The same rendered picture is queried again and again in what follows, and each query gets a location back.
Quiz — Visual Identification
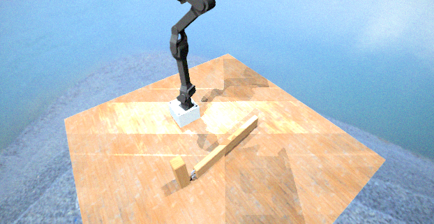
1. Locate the wooden post with dark slot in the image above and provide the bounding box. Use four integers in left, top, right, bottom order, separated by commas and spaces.
169, 155, 190, 189

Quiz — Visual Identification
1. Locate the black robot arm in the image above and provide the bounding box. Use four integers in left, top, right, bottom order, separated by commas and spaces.
170, 0, 216, 111

